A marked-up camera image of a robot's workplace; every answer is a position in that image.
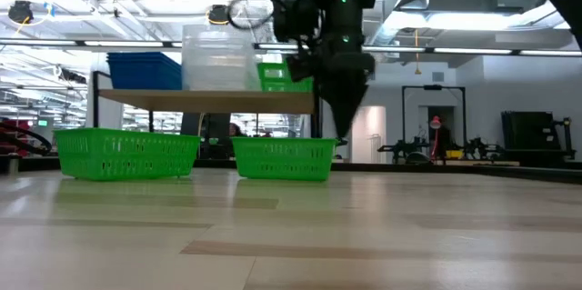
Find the green plastic basket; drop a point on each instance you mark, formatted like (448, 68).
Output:
(284, 160)
(277, 83)
(127, 153)

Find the blue plastic basket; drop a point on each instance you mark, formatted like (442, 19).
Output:
(136, 59)
(145, 78)
(136, 54)

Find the black background robot rig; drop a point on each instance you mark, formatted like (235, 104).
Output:
(482, 149)
(404, 149)

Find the ceiling light strip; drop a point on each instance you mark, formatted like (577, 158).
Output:
(473, 50)
(123, 43)
(36, 42)

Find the black ceiling device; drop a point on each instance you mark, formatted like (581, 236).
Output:
(219, 13)
(20, 12)

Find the red lamp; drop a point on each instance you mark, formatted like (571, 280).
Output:
(435, 122)

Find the person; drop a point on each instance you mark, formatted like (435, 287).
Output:
(235, 130)

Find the black equipment rack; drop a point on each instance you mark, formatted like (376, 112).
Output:
(527, 135)

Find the red and black machine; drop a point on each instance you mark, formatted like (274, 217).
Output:
(18, 137)

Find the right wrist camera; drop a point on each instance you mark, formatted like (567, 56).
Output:
(295, 17)

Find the black door frame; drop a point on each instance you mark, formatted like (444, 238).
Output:
(403, 108)

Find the wooden shelf with black frame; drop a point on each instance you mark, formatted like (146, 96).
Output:
(204, 101)

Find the black aluminium frame rail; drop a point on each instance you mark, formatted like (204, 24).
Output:
(500, 172)
(36, 162)

